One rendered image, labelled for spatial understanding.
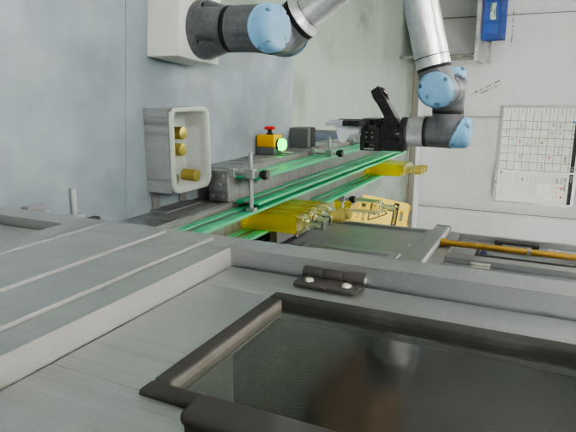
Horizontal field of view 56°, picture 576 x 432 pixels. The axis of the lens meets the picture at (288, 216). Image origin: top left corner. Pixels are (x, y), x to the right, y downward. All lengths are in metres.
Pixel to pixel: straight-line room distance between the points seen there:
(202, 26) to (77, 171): 0.48
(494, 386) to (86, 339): 0.27
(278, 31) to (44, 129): 0.60
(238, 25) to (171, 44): 0.18
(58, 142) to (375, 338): 1.00
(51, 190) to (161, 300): 0.83
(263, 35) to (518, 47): 6.11
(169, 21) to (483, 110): 6.15
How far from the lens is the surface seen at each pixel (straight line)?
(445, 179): 7.50
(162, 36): 1.49
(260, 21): 1.39
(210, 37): 1.46
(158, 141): 1.47
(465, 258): 1.86
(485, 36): 6.75
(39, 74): 1.27
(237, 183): 1.64
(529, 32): 7.35
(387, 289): 0.50
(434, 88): 1.23
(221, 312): 0.45
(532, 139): 7.32
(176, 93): 1.60
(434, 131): 1.38
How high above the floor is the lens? 1.72
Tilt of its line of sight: 25 degrees down
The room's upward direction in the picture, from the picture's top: 96 degrees clockwise
